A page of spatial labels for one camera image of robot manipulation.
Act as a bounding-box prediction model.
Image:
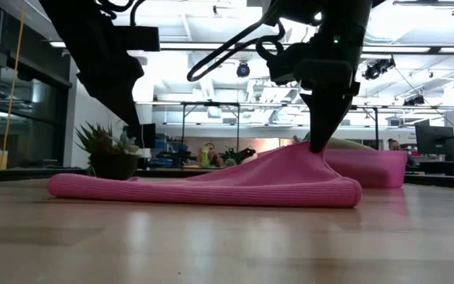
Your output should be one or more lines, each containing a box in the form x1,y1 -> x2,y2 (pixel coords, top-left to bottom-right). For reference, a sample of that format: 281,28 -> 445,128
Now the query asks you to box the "pink microfiber towel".
47,141 -> 363,209

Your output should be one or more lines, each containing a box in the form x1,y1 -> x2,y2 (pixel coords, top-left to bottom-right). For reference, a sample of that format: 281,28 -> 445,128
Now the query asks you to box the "black metal workstation frame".
181,101 -> 241,153
351,104 -> 380,140

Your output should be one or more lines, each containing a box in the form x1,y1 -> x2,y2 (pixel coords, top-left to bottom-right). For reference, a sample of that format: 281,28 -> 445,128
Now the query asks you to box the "yellow power cable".
0,0 -> 26,169

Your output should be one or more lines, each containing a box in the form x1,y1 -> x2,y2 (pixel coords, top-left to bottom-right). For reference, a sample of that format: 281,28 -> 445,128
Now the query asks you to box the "green microfiber towel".
301,132 -> 374,151

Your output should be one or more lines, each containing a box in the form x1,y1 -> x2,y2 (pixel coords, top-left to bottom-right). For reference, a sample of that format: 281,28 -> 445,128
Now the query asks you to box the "black computer monitor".
139,123 -> 157,150
415,125 -> 454,162

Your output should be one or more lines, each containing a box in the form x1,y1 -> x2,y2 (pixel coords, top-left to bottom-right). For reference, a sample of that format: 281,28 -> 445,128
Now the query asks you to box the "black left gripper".
76,50 -> 146,139

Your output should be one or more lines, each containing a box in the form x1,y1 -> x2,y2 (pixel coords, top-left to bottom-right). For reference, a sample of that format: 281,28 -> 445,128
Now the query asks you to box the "potted succulent plant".
74,121 -> 142,182

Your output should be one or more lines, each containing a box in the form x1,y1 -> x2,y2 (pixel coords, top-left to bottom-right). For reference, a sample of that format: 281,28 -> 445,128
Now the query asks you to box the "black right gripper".
266,39 -> 361,155

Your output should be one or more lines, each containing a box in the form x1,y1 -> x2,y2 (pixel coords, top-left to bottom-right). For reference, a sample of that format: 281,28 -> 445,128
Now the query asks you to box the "pink plastic bin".
258,148 -> 408,189

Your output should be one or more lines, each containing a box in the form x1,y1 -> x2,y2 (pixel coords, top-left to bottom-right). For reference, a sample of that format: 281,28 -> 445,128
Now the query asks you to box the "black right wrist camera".
292,58 -> 355,91

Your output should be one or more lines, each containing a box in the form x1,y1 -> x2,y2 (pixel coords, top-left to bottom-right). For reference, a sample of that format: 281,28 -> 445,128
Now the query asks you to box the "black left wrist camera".
122,25 -> 162,53

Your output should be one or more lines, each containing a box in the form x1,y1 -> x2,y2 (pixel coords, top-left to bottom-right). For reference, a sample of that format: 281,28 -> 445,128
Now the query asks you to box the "black ceiling spotlight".
403,95 -> 426,107
362,57 -> 396,80

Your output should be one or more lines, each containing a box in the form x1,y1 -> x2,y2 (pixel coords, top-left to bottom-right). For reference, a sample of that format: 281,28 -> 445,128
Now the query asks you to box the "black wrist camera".
292,58 -> 355,91
122,25 -> 162,53

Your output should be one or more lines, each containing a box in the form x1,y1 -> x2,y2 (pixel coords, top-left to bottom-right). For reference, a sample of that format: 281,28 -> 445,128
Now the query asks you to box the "black dome camera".
236,61 -> 251,79

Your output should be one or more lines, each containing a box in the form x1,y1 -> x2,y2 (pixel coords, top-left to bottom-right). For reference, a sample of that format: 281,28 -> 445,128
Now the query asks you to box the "person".
387,137 -> 418,167
196,141 -> 225,169

